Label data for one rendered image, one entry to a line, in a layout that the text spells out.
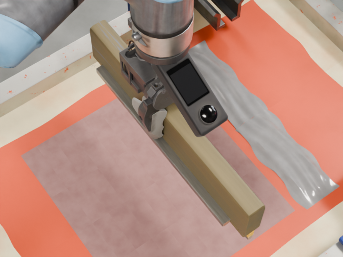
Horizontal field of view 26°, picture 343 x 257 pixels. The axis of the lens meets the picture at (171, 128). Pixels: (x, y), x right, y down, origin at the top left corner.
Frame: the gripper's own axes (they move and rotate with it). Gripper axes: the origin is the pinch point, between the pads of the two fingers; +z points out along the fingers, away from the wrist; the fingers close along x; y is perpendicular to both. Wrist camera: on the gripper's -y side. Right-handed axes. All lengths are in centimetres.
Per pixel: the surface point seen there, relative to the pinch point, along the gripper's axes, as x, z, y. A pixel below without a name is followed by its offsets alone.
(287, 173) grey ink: -14.5, 12.7, -11.8
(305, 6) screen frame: -38.7, 11.3, 11.4
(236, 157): -10.1, 13.5, -4.4
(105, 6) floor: -49, 109, 104
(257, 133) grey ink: -15.4, 13.0, -3.3
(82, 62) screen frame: 0.6, 11.6, 25.1
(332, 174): -20.6, 13.5, -16.0
